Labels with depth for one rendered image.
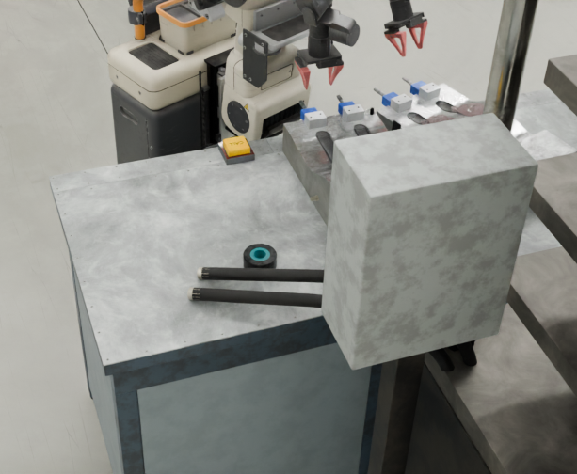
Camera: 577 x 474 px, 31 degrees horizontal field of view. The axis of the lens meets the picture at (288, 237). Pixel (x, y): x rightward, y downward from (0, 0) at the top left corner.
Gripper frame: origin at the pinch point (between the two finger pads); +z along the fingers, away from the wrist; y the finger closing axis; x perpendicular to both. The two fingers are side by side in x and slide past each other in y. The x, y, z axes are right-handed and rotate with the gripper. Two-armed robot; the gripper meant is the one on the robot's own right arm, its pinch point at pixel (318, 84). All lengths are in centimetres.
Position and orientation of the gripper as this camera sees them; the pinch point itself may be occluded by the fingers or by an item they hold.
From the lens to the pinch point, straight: 273.2
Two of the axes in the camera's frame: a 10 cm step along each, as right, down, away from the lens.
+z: -0.2, 7.7, 6.4
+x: -3.4, -6.1, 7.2
